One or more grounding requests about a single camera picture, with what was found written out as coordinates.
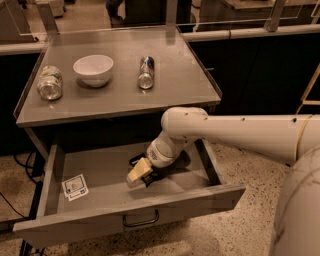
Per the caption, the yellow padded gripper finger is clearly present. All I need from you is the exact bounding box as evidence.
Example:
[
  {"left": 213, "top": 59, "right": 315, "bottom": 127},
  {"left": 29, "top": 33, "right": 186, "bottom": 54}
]
[{"left": 127, "top": 157, "right": 152, "bottom": 184}]

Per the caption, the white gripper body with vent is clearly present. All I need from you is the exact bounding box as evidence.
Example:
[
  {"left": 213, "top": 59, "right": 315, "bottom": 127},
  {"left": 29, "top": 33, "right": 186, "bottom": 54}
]
[{"left": 146, "top": 140, "right": 177, "bottom": 168}]

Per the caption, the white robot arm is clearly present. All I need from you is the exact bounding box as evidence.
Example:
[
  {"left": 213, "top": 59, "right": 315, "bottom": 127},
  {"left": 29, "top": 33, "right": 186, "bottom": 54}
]
[{"left": 127, "top": 107, "right": 320, "bottom": 256}]

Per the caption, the grey open top drawer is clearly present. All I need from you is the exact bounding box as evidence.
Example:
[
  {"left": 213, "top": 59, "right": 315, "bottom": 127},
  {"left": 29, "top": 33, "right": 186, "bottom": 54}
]
[{"left": 13, "top": 140, "right": 245, "bottom": 249}]

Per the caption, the grey counter cabinet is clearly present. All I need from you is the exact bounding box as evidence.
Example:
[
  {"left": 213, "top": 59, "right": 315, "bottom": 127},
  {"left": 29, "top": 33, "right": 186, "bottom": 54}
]
[{"left": 16, "top": 26, "right": 221, "bottom": 156}]

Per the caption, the white tag sticker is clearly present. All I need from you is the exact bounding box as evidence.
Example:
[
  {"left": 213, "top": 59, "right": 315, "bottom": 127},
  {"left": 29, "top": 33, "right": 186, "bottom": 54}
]
[{"left": 62, "top": 174, "right": 89, "bottom": 201}]

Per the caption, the blue silver energy can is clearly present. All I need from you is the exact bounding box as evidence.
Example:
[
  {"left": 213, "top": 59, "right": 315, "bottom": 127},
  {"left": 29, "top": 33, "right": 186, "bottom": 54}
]
[{"left": 138, "top": 56, "right": 155, "bottom": 90}]

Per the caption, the white ceramic bowl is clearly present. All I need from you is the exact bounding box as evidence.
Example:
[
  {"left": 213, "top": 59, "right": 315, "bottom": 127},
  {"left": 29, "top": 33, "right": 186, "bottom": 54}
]
[{"left": 73, "top": 55, "right": 114, "bottom": 88}]

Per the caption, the green soda can lying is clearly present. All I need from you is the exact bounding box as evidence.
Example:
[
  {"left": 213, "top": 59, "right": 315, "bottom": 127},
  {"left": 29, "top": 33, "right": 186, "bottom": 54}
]
[{"left": 37, "top": 65, "right": 63, "bottom": 101}]

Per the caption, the black drawer handle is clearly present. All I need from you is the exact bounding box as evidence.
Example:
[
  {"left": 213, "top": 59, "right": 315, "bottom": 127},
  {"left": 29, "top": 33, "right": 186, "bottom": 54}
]
[{"left": 122, "top": 209, "right": 160, "bottom": 228}]

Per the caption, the black floor cable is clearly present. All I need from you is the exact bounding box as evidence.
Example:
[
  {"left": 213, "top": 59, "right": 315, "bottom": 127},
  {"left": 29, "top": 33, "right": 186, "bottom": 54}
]
[{"left": 0, "top": 150, "right": 38, "bottom": 219}]

